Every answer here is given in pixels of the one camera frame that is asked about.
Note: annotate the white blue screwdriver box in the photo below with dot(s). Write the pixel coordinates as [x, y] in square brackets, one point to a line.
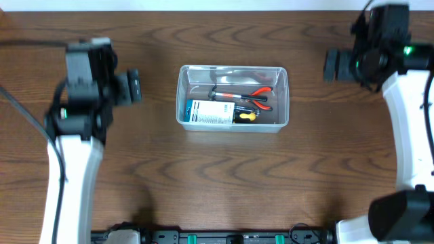
[209, 112]

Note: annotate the black mounting rail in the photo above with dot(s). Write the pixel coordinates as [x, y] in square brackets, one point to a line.
[126, 232]

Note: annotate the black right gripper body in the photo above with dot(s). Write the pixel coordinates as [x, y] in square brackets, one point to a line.
[358, 68]

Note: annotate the red handled pliers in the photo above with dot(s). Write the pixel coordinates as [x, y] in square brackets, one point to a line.
[258, 99]

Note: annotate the stubby yellow black screwdriver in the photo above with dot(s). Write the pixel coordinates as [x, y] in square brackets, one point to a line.
[243, 114]

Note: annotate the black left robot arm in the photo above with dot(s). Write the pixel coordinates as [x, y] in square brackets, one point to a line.
[76, 125]

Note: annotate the small black orange hammer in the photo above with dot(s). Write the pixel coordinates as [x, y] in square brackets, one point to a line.
[213, 94]

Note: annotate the clear plastic container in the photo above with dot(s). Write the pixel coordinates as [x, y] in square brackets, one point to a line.
[195, 82]

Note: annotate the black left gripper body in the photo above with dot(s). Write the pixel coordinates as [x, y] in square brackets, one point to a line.
[134, 85]

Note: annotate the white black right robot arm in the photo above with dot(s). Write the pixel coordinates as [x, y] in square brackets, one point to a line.
[404, 75]

